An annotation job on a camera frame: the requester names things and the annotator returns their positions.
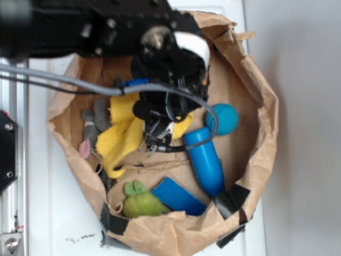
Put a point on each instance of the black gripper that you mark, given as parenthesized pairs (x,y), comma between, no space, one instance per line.
(161,61)

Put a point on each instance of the yellow cloth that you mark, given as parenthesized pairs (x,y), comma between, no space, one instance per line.
(123,136)

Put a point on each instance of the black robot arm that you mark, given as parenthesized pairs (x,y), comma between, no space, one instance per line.
(91,29)

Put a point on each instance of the grey plush mouse toy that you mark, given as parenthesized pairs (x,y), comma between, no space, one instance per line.
(96,121)

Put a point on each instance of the blue textured ball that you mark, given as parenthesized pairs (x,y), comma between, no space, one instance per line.
(227,117)

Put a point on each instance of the brown paper bag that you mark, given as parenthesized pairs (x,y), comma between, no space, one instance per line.
(247,156)

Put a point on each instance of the blue plastic bottle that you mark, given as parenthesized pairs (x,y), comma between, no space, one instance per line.
(208,168)

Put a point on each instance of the blue sponge block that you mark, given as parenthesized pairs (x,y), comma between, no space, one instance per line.
(177,198)

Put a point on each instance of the green plush toy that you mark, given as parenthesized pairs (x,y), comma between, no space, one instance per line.
(141,202)

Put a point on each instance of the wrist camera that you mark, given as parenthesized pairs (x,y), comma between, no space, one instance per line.
(194,44)

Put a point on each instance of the aluminium frame rail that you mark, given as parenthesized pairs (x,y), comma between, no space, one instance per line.
(14,119)

